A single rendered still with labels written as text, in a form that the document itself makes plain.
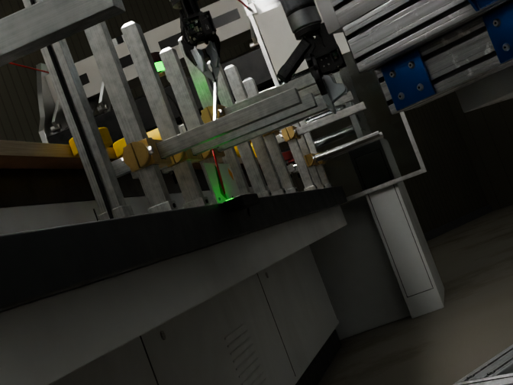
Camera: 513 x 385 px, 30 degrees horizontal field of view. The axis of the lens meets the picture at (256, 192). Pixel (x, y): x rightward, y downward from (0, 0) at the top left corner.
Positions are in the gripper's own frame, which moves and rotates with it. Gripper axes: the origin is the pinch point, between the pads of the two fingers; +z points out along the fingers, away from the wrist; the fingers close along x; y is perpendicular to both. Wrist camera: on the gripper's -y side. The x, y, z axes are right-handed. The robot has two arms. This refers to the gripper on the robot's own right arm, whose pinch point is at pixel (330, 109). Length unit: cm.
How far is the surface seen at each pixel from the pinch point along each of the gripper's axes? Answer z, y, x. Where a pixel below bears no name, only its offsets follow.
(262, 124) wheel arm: 0.0, -12.4, -26.5
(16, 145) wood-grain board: -7, -46, -75
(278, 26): -70, -28, 222
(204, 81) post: -22.0, -30.1, 19.2
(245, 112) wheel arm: 0, -10, -52
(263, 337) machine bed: 51, -52, 68
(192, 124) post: -8.9, -31.4, -5.8
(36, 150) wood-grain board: -6, -46, -68
